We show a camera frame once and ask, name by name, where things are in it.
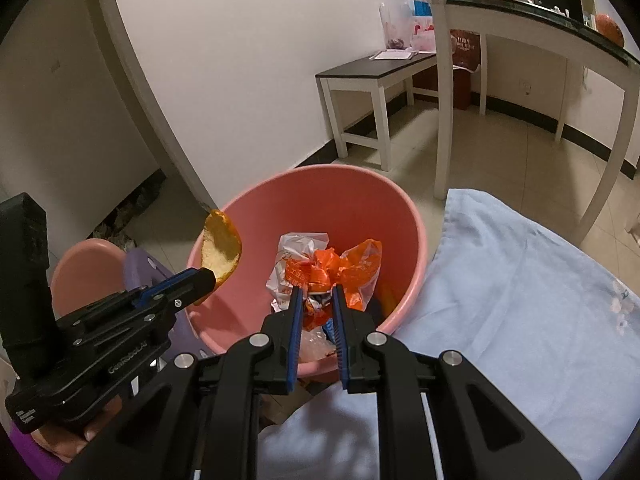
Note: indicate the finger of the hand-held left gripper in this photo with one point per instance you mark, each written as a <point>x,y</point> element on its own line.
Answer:
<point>185,302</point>
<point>165,287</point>

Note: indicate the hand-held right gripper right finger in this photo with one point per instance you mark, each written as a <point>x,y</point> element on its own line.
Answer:
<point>340,340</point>

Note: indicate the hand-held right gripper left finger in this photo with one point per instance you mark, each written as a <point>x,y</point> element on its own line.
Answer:
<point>295,340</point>

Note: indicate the clear plastic bag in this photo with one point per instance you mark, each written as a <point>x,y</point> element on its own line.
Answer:
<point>315,347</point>

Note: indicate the orange peel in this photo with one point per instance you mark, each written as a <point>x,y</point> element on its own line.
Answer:
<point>222,245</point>

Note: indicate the orange white plastic bag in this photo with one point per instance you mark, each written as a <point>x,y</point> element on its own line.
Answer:
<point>357,270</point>

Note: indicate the pink plastic bucket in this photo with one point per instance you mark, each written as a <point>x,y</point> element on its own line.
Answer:
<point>310,200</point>

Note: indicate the person's left forearm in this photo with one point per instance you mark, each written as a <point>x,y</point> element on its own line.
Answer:
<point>35,465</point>

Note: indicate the person's left hand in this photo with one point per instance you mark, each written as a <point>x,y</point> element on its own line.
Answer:
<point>60,442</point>

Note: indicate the lavender plastic stool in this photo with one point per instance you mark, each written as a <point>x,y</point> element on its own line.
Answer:
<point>140,270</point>

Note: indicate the yellow cardboard box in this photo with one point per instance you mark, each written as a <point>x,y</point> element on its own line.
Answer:
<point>285,407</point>

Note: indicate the small pink basin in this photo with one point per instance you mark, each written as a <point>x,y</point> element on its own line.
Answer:
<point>85,270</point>

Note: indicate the light blue floral blanket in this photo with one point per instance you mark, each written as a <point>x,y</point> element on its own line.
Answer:
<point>500,285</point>

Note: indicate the white bench with dark top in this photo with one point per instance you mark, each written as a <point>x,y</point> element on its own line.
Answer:
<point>360,67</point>

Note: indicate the white paper sheet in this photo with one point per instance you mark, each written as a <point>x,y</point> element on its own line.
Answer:
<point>392,55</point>

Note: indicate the dark red box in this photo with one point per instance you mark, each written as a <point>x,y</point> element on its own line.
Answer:
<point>465,50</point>

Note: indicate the pink plastic bag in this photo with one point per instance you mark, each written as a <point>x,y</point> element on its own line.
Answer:
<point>400,25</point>

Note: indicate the blue box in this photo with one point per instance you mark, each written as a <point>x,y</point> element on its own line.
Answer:
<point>422,9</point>

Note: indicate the white table with glass top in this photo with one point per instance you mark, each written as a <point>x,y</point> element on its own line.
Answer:
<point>500,22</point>

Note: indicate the wall outlet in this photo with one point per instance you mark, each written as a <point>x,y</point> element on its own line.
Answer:
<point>526,87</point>

